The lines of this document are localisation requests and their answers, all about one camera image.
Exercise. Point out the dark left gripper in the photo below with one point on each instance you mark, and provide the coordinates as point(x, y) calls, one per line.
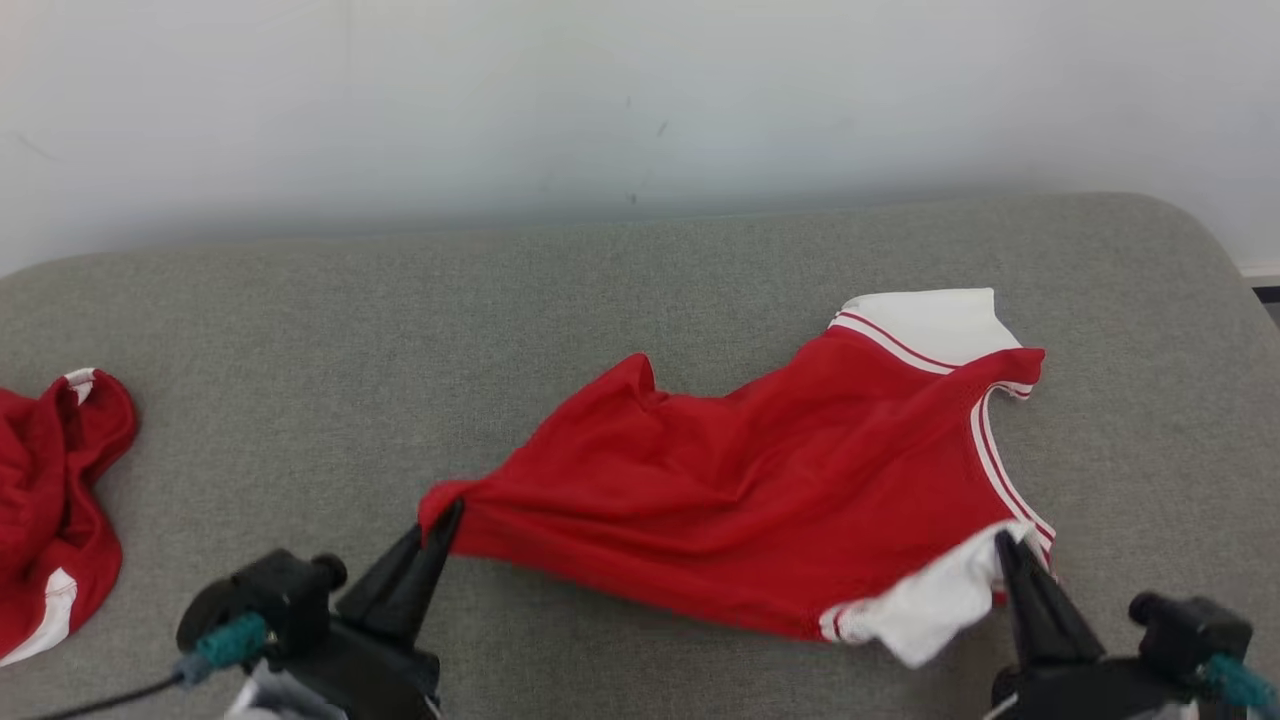
point(380, 675)

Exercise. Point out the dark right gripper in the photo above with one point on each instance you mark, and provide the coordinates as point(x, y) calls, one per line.
point(1080, 692)

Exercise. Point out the red basketball jersey with lettering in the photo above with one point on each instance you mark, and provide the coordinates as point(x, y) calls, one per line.
point(760, 480)

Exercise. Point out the red shorts with white stripes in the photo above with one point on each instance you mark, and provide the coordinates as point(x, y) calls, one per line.
point(45, 480)

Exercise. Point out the white and dark baseboard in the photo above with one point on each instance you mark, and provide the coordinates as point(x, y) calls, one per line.
point(1262, 275)

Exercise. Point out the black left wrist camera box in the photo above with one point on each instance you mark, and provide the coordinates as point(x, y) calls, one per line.
point(265, 595)

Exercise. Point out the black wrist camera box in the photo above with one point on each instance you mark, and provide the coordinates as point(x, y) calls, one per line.
point(265, 595)
point(1190, 630)

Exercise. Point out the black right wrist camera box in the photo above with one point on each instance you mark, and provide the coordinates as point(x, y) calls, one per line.
point(1190, 630)

